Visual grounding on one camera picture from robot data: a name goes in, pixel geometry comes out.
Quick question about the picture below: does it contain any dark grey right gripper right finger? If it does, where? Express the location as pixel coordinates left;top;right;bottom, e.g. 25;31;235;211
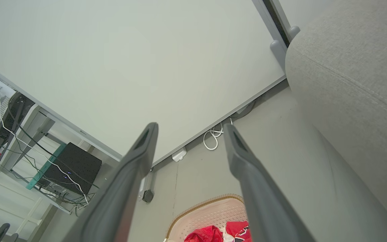
223;123;315;242

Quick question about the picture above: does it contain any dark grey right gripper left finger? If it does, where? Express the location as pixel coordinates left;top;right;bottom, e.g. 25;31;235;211
62;122;159;242

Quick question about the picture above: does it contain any red garment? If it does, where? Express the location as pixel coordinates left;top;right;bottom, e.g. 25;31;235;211
184;225;224;242
225;220;252;242

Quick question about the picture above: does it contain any grey fabric sofa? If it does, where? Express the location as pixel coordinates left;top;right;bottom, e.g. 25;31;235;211
285;0;387;237

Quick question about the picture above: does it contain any grey panel foot with caster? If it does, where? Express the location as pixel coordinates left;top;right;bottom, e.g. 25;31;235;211
138;167;154;202

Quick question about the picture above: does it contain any black computer case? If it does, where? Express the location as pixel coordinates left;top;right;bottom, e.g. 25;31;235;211
37;142;102;196

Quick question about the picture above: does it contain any cream perforated laundry basket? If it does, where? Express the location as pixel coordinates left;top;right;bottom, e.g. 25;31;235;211
164;194;253;242

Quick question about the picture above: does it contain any teal shelf strip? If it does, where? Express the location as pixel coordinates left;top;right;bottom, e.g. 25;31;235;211
25;144;67;191

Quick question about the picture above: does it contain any grey metal desk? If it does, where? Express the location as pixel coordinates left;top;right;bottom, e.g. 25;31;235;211
0;59;124;242

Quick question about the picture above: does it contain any black monitor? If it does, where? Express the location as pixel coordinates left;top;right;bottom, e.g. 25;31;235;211
0;92;36;157

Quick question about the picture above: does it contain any large white partition panel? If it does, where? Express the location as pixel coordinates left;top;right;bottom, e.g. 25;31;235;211
0;0;287;166

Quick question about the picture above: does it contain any grey foot of narrow panel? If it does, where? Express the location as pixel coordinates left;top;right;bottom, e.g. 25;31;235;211
288;26;301;41

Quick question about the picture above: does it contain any coiled white cable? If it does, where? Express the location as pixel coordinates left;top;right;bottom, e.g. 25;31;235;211
203;117;234;151

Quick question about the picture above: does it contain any long white cable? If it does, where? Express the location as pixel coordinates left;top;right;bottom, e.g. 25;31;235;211
0;87;90;206

